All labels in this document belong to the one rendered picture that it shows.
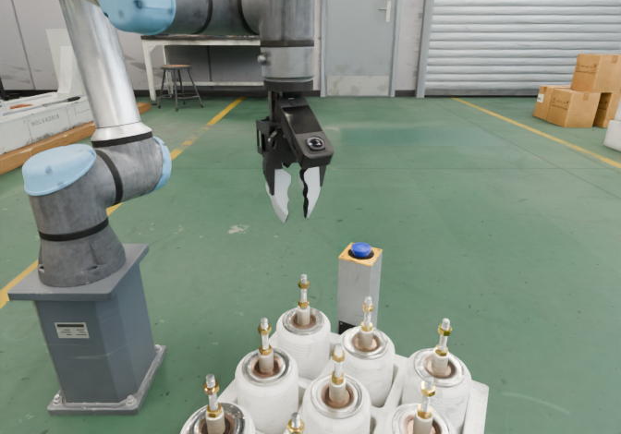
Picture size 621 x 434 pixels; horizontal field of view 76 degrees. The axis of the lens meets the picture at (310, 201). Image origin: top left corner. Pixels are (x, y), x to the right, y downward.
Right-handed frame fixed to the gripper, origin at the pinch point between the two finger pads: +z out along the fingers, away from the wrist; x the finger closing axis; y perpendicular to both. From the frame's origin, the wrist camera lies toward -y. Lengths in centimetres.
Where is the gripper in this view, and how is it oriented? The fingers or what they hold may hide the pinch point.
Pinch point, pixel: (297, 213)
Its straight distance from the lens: 62.1
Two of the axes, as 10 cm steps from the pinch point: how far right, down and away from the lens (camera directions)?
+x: -9.0, 1.7, -4.1
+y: -4.4, -3.4, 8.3
